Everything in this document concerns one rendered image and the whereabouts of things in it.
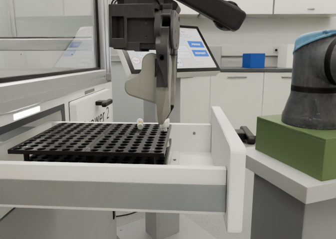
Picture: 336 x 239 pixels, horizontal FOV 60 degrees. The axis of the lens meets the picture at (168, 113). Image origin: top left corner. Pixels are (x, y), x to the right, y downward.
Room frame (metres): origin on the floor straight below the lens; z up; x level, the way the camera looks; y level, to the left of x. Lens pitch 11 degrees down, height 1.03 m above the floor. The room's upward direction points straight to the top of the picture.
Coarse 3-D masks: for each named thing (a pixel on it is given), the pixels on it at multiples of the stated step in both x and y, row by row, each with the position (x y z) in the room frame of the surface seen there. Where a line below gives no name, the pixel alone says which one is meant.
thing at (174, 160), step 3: (174, 150) 0.55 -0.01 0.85; (177, 150) 0.55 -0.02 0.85; (174, 153) 0.53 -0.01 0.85; (177, 153) 0.53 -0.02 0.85; (171, 156) 0.51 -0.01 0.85; (174, 156) 0.51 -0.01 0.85; (177, 156) 0.51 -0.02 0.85; (171, 159) 0.50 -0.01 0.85; (174, 159) 0.49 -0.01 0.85; (177, 159) 0.50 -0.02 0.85; (171, 162) 0.48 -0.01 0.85; (174, 162) 0.48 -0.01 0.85; (177, 162) 0.48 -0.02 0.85
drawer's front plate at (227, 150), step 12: (216, 108) 0.57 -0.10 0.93; (216, 120) 0.48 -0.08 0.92; (228, 120) 0.46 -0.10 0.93; (216, 132) 0.48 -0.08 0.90; (228, 132) 0.38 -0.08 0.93; (216, 144) 0.47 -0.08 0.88; (228, 144) 0.33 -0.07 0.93; (240, 144) 0.33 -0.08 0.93; (216, 156) 0.46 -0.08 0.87; (228, 156) 0.33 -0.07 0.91; (240, 156) 0.32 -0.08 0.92; (228, 168) 0.33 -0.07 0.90; (240, 168) 0.32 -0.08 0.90; (228, 180) 0.32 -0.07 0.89; (240, 180) 0.32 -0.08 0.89; (228, 192) 0.32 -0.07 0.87; (240, 192) 0.32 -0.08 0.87; (228, 204) 0.32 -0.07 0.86; (240, 204) 0.32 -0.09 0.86; (228, 216) 0.32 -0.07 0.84; (240, 216) 0.32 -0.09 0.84; (228, 228) 0.32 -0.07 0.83; (240, 228) 0.32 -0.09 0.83
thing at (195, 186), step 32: (32, 128) 0.54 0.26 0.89; (192, 128) 0.58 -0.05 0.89; (0, 160) 0.37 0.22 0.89; (192, 160) 0.52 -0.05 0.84; (0, 192) 0.35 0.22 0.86; (32, 192) 0.35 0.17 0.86; (64, 192) 0.35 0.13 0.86; (96, 192) 0.34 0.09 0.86; (128, 192) 0.34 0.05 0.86; (160, 192) 0.34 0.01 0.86; (192, 192) 0.34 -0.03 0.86; (224, 192) 0.33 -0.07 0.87
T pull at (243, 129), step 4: (240, 128) 0.48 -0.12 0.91; (244, 128) 0.47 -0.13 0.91; (236, 132) 0.45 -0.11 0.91; (240, 132) 0.45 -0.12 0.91; (244, 132) 0.45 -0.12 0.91; (248, 132) 0.44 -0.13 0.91; (240, 136) 0.44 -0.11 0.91; (244, 136) 0.44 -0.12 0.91; (248, 136) 0.42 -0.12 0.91; (252, 136) 0.42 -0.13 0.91; (248, 140) 0.42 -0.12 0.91; (252, 140) 0.42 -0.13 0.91
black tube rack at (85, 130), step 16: (48, 128) 0.52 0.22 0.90; (64, 128) 0.52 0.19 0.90; (80, 128) 0.52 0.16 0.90; (96, 128) 0.52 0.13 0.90; (112, 128) 0.52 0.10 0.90; (128, 128) 0.52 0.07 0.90; (144, 128) 0.53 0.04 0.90; (32, 144) 0.42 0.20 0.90; (48, 144) 0.42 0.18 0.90; (64, 144) 0.42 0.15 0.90; (80, 144) 0.42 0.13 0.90; (96, 144) 0.42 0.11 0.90; (112, 144) 0.43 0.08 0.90; (128, 144) 0.42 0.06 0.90; (144, 144) 0.42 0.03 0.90; (32, 160) 0.43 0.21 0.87; (48, 160) 0.43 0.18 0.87; (64, 160) 0.43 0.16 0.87; (80, 160) 0.43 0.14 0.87; (96, 160) 0.43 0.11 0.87; (112, 160) 0.43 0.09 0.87; (128, 160) 0.43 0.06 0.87; (144, 160) 0.43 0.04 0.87; (160, 160) 0.43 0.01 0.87
